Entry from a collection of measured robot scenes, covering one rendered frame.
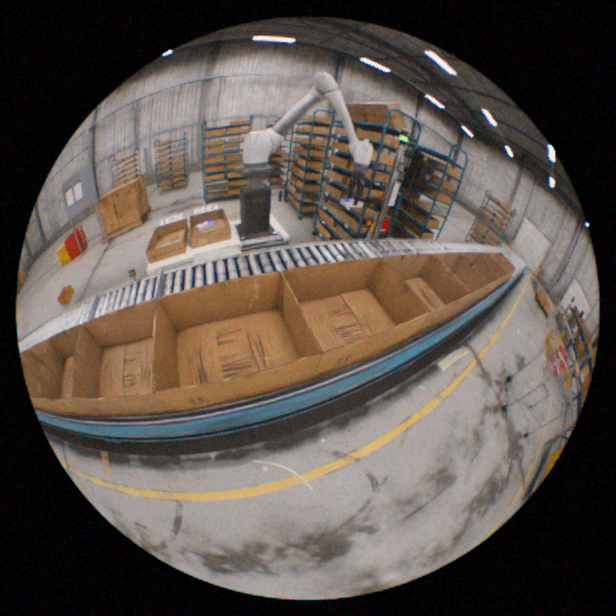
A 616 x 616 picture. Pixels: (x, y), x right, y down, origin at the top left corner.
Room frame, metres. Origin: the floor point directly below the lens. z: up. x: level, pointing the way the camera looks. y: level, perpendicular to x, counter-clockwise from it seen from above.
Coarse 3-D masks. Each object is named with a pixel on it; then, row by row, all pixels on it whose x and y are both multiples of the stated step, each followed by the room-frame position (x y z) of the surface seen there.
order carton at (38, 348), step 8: (40, 344) -0.19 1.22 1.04; (32, 352) -0.31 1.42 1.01; (40, 352) -0.24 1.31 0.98; (32, 360) -0.35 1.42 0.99; (40, 360) -0.31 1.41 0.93; (32, 368) -0.39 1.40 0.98; (32, 376) -0.43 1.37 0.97; (32, 384) -0.47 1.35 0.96; (32, 392) -0.51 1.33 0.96; (32, 400) -0.49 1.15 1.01; (40, 400) -0.38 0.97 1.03; (40, 408) -0.54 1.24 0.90; (48, 408) -0.42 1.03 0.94
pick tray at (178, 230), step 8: (168, 224) 1.10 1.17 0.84; (176, 224) 1.14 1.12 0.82; (184, 224) 1.18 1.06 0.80; (160, 232) 1.06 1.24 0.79; (168, 232) 1.10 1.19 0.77; (176, 232) 1.11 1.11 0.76; (184, 232) 0.98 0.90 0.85; (152, 240) 0.90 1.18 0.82; (160, 240) 0.99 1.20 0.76; (168, 240) 1.00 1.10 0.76; (176, 240) 1.00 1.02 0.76; (184, 240) 0.92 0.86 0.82; (152, 248) 0.85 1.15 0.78; (160, 248) 0.79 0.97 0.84; (168, 248) 0.81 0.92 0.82; (176, 248) 0.84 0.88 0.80; (184, 248) 0.87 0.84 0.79; (152, 256) 0.75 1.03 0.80; (160, 256) 0.78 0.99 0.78; (168, 256) 0.81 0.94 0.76
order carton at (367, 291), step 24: (336, 264) 0.56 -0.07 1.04; (360, 264) 0.62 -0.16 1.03; (384, 264) 0.64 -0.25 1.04; (312, 288) 0.53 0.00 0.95; (336, 288) 0.58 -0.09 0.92; (360, 288) 0.64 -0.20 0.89; (384, 288) 0.60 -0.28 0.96; (408, 288) 0.52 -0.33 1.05; (312, 312) 0.47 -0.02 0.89; (336, 312) 0.49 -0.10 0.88; (360, 312) 0.51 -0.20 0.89; (384, 312) 0.54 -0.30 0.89; (408, 312) 0.47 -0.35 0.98; (336, 336) 0.38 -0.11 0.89; (360, 336) 0.40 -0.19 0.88; (384, 336) 0.32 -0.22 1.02; (408, 336) 0.41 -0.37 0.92; (336, 360) 0.25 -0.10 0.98; (360, 360) 0.30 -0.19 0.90
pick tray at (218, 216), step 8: (192, 216) 1.24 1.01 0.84; (200, 216) 1.28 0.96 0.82; (208, 216) 1.31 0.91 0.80; (216, 216) 1.35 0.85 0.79; (224, 216) 1.32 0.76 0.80; (192, 224) 1.23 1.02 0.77; (216, 224) 1.26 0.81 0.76; (224, 224) 1.27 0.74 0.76; (192, 232) 1.12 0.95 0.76; (200, 232) 1.13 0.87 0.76; (208, 232) 0.99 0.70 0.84; (216, 232) 1.02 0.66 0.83; (224, 232) 1.06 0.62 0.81; (192, 240) 0.93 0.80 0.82; (200, 240) 0.96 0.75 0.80; (208, 240) 0.99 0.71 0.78; (216, 240) 1.02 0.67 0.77; (224, 240) 1.05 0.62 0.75; (192, 248) 0.92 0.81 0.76
